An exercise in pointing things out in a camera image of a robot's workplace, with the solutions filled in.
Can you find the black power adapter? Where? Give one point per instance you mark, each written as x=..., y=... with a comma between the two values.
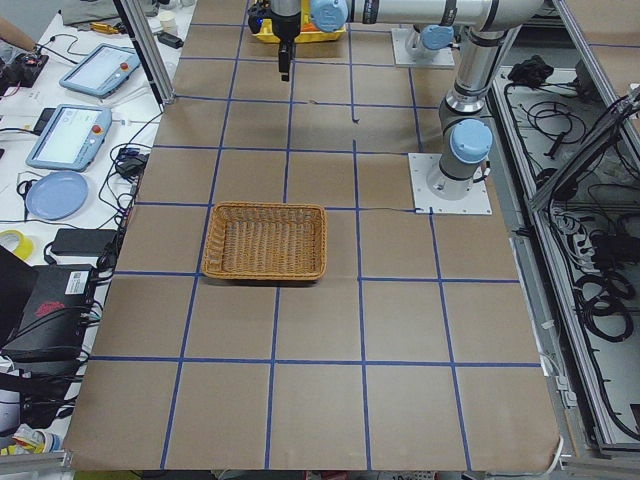
x=82, y=242

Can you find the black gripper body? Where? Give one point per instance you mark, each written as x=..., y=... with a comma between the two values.
x=284, y=31

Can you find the yellow plastic basket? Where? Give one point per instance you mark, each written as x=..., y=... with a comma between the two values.
x=309, y=32

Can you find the brown wicker basket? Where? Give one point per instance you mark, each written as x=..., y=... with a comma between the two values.
x=266, y=242

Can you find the aluminium frame post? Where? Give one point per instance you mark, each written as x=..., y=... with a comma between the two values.
x=144, y=43

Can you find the lower blue teach pendant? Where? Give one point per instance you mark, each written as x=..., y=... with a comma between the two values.
x=71, y=138

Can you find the blue teach pendant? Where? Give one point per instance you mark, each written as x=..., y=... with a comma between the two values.
x=102, y=71
x=71, y=138

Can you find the blue plastic plate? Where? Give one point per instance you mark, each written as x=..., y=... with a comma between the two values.
x=57, y=195

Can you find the black laptop computer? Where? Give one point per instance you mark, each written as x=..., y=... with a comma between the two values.
x=44, y=309

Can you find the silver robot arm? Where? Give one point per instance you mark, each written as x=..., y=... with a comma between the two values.
x=491, y=28

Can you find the upper blue teach pendant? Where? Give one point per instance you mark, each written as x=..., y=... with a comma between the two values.
x=102, y=71

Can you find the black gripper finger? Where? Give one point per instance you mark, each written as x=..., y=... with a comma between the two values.
x=284, y=65

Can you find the yellow tape roll on desk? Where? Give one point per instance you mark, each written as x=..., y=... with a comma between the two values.
x=17, y=243

